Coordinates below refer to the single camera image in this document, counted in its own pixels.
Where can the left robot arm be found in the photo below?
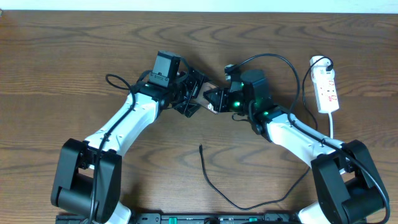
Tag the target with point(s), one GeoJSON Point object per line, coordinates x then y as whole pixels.
{"type": "Point", "coordinates": [88, 177]}

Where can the white power strip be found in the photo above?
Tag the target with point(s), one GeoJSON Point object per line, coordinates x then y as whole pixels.
{"type": "Point", "coordinates": [326, 95]}

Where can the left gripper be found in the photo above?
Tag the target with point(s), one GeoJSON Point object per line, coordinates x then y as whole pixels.
{"type": "Point", "coordinates": [195, 83]}

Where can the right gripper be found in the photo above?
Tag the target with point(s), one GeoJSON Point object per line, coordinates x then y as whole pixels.
{"type": "Point", "coordinates": [225, 93]}

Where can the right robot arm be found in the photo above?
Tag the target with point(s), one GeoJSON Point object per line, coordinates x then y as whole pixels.
{"type": "Point", "coordinates": [348, 185]}

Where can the white charger adapter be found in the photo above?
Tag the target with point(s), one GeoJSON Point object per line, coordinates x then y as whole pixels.
{"type": "Point", "coordinates": [321, 68]}

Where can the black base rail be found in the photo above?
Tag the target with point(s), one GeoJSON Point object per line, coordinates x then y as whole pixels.
{"type": "Point", "coordinates": [156, 218]}

